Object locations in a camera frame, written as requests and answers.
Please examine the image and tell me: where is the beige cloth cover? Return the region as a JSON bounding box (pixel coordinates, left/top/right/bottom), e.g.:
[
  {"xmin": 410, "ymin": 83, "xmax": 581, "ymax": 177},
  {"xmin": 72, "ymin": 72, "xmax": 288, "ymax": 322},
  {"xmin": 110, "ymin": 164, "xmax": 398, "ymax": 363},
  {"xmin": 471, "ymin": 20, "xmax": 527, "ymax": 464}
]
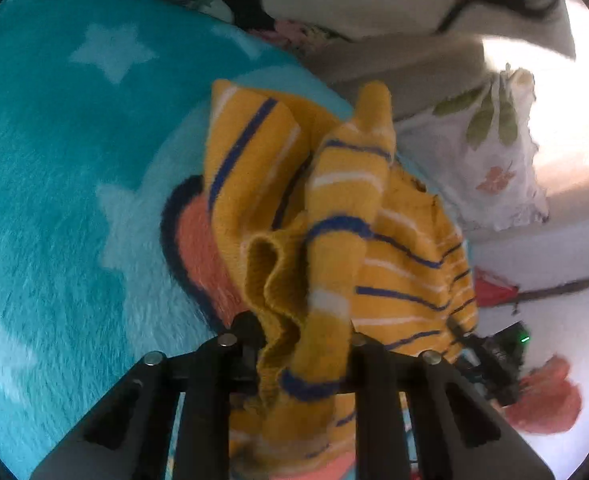
[{"xmin": 299, "ymin": 34, "xmax": 486, "ymax": 123}]

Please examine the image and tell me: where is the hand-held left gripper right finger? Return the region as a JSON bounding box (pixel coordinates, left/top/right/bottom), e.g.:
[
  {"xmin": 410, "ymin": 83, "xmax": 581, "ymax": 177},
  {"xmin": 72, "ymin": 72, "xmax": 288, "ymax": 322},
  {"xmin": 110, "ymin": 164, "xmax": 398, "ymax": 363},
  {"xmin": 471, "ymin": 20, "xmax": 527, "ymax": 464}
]
[{"xmin": 347, "ymin": 332, "xmax": 556, "ymax": 480}]

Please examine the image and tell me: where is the yellow striped knit sweater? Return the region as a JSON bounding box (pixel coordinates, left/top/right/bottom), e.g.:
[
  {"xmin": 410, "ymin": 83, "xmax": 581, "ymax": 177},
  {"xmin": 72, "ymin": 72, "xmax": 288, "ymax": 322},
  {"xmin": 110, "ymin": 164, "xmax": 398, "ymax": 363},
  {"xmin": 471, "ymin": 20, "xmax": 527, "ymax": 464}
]
[{"xmin": 202, "ymin": 79, "xmax": 479, "ymax": 477}]

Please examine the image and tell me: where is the red cloth item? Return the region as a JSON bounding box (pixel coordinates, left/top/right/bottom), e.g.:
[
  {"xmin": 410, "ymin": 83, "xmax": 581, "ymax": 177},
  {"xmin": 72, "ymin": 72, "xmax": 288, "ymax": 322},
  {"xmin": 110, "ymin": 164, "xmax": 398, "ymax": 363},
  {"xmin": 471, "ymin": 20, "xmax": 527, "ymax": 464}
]
[{"xmin": 473, "ymin": 267, "xmax": 520, "ymax": 310}]

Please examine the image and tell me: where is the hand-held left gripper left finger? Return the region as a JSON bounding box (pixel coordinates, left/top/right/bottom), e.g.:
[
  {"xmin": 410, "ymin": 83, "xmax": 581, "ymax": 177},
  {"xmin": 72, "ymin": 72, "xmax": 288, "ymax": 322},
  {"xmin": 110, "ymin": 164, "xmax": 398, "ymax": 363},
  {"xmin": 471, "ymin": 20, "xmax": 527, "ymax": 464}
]
[{"xmin": 29, "ymin": 311, "xmax": 266, "ymax": 480}]

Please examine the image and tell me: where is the white leaf-print pillow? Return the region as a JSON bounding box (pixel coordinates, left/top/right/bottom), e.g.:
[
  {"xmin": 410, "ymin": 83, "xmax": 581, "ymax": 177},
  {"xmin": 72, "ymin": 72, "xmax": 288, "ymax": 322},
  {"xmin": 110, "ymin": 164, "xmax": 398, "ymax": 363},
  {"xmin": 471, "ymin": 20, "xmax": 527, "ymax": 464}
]
[{"xmin": 393, "ymin": 64, "xmax": 551, "ymax": 233}]

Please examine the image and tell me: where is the white flower-print bed sheet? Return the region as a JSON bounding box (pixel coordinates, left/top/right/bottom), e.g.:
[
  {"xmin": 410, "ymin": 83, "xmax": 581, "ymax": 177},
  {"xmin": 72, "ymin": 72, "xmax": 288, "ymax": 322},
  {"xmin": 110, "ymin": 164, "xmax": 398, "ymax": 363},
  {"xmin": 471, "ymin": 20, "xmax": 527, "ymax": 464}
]
[{"xmin": 467, "ymin": 220, "xmax": 589, "ymax": 473}]

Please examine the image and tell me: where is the teal printed fleece blanket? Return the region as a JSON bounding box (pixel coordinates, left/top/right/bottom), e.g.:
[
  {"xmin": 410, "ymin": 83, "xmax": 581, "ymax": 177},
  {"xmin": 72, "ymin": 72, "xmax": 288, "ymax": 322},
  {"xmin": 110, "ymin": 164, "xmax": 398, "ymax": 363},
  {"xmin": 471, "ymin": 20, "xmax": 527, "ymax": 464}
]
[{"xmin": 0, "ymin": 0, "xmax": 470, "ymax": 480}]

